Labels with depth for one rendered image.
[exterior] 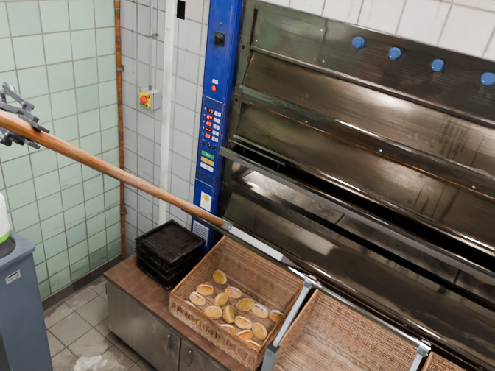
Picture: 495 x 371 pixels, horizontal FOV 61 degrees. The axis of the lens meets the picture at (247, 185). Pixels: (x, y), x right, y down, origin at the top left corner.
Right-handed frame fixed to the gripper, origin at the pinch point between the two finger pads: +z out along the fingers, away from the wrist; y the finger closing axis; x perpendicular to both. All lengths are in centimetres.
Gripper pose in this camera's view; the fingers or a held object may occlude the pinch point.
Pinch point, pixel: (29, 131)
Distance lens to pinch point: 98.4
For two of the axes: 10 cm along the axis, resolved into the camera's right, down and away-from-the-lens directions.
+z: 8.0, 4.1, -4.3
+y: -4.9, 8.7, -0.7
